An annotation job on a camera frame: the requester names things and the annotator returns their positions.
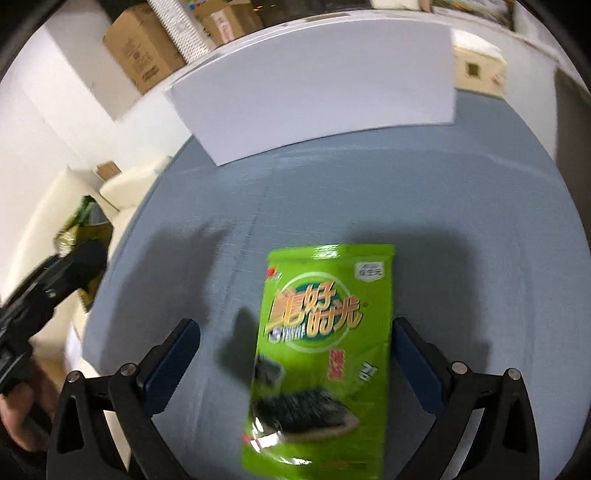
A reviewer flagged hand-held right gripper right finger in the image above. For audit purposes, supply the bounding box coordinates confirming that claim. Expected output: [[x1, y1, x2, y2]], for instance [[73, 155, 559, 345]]
[[392, 318, 541, 480]]

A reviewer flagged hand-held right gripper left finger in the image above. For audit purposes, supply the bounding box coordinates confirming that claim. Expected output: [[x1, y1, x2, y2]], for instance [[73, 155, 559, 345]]
[[46, 318, 202, 480]]

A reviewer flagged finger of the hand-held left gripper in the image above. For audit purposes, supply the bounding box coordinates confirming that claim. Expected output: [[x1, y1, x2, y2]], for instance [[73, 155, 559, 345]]
[[28, 240, 110, 319]]

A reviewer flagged green striped small snack packet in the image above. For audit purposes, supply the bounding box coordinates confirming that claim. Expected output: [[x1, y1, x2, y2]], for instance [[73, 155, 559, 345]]
[[55, 196, 112, 259]]

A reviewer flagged green seaweed snack packet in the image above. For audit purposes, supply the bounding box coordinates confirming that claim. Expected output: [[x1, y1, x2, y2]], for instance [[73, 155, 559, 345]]
[[241, 244, 396, 480]]

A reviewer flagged white storage box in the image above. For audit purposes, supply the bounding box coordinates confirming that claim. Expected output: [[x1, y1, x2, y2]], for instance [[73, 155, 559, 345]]
[[164, 17, 458, 166]]

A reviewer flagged person's left hand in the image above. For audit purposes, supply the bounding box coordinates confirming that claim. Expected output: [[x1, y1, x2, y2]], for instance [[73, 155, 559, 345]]
[[0, 364, 59, 452]]

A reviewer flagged cream sofa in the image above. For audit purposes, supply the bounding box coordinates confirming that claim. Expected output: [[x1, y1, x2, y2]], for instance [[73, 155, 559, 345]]
[[0, 154, 172, 370]]

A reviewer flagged tall cardboard box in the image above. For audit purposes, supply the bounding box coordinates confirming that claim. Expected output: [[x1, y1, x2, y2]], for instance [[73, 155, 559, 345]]
[[102, 9, 186, 95]]

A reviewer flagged patterned paper bag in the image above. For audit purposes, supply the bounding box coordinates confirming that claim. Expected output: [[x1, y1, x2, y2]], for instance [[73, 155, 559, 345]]
[[148, 0, 208, 61]]

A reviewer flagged open cardboard box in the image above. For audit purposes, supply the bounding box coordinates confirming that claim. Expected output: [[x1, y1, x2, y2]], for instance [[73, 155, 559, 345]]
[[194, 0, 264, 47]]

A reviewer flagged beige tissue pack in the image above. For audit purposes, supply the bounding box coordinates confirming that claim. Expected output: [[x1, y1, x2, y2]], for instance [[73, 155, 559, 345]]
[[451, 30, 508, 95]]

